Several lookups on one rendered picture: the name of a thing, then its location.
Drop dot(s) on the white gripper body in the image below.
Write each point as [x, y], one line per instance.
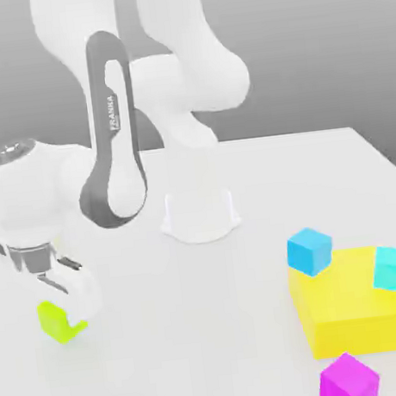
[86, 294]

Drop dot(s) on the small lime green cube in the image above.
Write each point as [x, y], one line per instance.
[52, 322]

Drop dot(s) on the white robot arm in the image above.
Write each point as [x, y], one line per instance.
[184, 81]

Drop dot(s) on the small blue cube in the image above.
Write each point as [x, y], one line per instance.
[308, 253]

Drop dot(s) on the small magenta cube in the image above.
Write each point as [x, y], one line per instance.
[347, 380]

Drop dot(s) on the small cyan cube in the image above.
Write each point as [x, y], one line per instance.
[390, 271]

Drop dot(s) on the large yellow box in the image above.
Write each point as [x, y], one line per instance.
[357, 315]

